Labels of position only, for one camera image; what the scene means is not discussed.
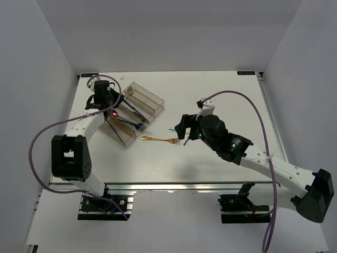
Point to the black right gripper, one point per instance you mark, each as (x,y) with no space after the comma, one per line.
(187,122)

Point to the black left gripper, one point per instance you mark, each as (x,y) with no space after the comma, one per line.
(115,93)

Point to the gold bowl rainbow spoon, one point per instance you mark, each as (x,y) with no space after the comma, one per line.
(116,115)

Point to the black knife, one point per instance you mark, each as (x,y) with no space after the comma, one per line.
(138,117)

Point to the blue knife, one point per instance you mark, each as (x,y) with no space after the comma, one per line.
(137,112)

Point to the black spoon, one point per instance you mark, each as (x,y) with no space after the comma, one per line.
(136,125)

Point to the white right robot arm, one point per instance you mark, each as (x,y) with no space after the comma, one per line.
(311,192)

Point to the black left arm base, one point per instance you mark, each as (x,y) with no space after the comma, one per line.
(94,209)

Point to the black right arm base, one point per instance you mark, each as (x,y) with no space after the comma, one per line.
(237,208)

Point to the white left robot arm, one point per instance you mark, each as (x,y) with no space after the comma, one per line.
(71,160)

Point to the gold ornate fork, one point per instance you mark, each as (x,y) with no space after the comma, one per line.
(171,140)

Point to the blue label sticker left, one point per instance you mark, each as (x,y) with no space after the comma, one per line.
(88,75)

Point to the blue label sticker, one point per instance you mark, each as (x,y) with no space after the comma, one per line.
(246,73)
(88,75)

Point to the clear smoked compartment organizer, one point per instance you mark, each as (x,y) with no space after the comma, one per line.
(149,104)

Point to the blue label sticker right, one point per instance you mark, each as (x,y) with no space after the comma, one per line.
(246,73)

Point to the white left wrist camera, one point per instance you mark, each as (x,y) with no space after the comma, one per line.
(91,82)

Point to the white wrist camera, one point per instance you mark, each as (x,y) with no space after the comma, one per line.
(206,107)
(91,82)

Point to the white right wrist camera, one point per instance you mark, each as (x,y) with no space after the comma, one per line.
(206,107)

